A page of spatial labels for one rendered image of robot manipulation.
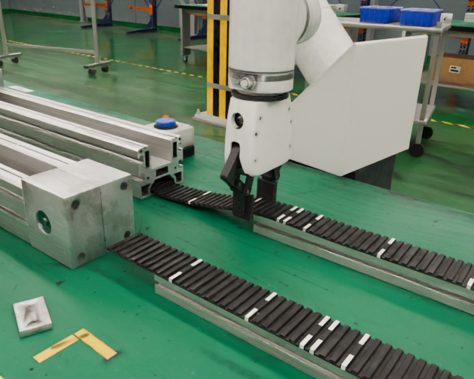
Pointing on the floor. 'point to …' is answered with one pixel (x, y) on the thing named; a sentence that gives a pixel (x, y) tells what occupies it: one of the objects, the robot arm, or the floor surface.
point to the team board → (52, 46)
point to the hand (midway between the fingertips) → (254, 199)
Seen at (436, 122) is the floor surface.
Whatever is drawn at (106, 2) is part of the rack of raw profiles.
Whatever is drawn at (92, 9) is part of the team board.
